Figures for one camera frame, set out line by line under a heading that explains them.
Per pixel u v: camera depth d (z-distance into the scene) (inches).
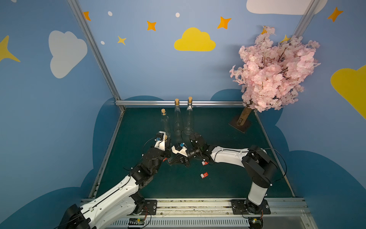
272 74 24.7
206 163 35.4
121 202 19.1
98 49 33.7
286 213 28.9
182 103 33.0
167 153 27.2
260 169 19.0
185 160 27.9
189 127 41.4
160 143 24.7
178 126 39.8
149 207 29.0
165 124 37.3
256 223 28.9
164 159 30.2
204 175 33.5
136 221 28.6
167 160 30.0
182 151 27.2
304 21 29.0
